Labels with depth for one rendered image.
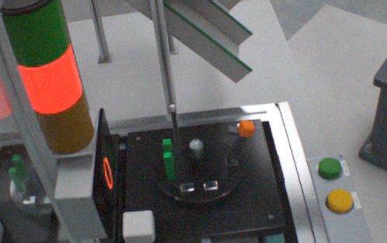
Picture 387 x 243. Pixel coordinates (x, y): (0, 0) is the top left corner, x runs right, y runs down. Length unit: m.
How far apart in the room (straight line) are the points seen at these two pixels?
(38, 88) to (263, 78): 0.81
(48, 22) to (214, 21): 0.66
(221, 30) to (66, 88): 0.64
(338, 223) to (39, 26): 0.54
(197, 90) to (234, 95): 0.09
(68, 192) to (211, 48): 0.51
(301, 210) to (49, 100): 0.47
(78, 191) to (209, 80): 0.75
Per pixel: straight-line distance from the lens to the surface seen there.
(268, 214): 0.75
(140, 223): 0.73
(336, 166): 0.82
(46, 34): 0.39
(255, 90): 1.13
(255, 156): 0.83
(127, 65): 1.25
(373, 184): 0.96
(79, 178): 0.47
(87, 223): 0.48
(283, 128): 0.90
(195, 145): 0.75
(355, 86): 1.17
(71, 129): 0.44
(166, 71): 0.91
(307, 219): 0.77
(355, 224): 0.77
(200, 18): 1.00
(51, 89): 0.41
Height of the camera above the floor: 1.57
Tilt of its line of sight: 43 degrees down
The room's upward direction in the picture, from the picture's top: 7 degrees counter-clockwise
